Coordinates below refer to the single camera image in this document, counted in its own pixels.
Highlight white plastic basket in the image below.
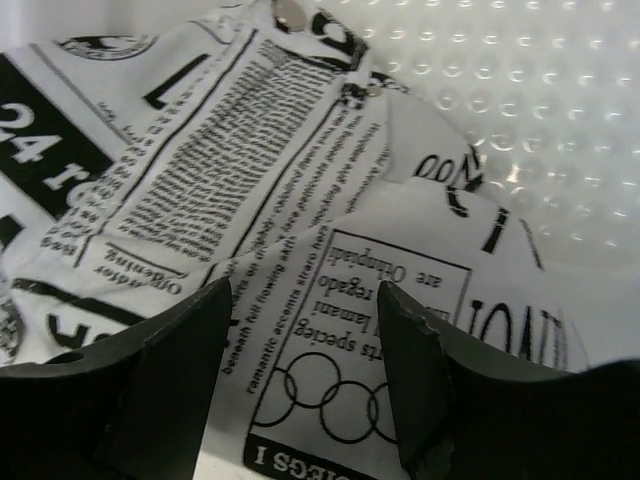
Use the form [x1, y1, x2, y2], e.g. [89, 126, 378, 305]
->
[0, 0, 640, 376]

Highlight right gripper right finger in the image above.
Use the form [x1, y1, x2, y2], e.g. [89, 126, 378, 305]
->
[377, 282, 639, 479]

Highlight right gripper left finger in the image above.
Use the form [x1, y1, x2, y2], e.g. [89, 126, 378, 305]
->
[1, 278, 232, 479]

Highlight newspaper print trousers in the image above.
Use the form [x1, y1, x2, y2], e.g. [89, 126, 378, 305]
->
[1, 1, 587, 479]

